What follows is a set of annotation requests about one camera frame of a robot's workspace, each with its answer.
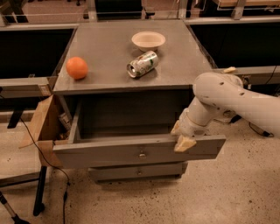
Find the white paper bowl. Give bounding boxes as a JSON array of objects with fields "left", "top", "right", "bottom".
[{"left": 131, "top": 31, "right": 165, "bottom": 52}]

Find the grey metal rail right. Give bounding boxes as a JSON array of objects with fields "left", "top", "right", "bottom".
[{"left": 212, "top": 66, "right": 280, "bottom": 88}]

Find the black power cable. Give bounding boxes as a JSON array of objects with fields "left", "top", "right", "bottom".
[{"left": 18, "top": 117, "right": 71, "bottom": 224}]

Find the brown cardboard box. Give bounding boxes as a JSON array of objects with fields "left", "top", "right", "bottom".
[{"left": 19, "top": 95, "right": 69, "bottom": 168}]

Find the orange fruit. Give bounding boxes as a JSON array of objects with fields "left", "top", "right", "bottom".
[{"left": 66, "top": 57, "right": 88, "bottom": 80}]

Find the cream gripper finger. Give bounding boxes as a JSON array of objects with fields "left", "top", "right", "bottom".
[
  {"left": 171, "top": 120, "right": 181, "bottom": 136},
  {"left": 174, "top": 135, "right": 196, "bottom": 152}
]

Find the grey drawer cabinet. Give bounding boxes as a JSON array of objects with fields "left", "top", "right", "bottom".
[{"left": 52, "top": 19, "right": 221, "bottom": 183}]

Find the grey top drawer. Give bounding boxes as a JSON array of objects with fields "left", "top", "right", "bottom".
[{"left": 54, "top": 99, "right": 226, "bottom": 168}]

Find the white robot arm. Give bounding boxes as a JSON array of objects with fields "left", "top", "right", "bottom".
[{"left": 171, "top": 72, "right": 280, "bottom": 152}]

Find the black tripod leg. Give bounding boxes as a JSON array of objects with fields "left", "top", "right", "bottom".
[{"left": 0, "top": 192, "right": 30, "bottom": 224}]

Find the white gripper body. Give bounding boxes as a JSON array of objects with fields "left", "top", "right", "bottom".
[{"left": 178, "top": 97, "right": 218, "bottom": 137}]

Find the grey metal rail left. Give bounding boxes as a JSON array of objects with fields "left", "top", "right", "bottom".
[{"left": 0, "top": 77, "right": 57, "bottom": 98}]

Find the crushed silver soda can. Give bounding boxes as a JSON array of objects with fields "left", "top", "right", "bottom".
[{"left": 127, "top": 51, "right": 159, "bottom": 79}]

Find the black table leg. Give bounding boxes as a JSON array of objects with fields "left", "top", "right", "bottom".
[{"left": 33, "top": 166, "right": 47, "bottom": 216}]

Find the grey drawer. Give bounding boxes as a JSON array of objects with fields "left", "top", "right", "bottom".
[
  {"left": 54, "top": 99, "right": 226, "bottom": 168},
  {"left": 88, "top": 162, "right": 187, "bottom": 182}
]

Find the small cream foam piece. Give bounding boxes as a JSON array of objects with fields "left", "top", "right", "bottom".
[{"left": 223, "top": 66, "right": 236, "bottom": 74}]

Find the grey bottom drawer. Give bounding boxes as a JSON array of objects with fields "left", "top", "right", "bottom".
[{"left": 88, "top": 162, "right": 187, "bottom": 182}]

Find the grey metal rail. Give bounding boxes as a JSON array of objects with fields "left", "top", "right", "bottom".
[
  {"left": 212, "top": 66, "right": 280, "bottom": 88},
  {"left": 0, "top": 77, "right": 57, "bottom": 98}
]

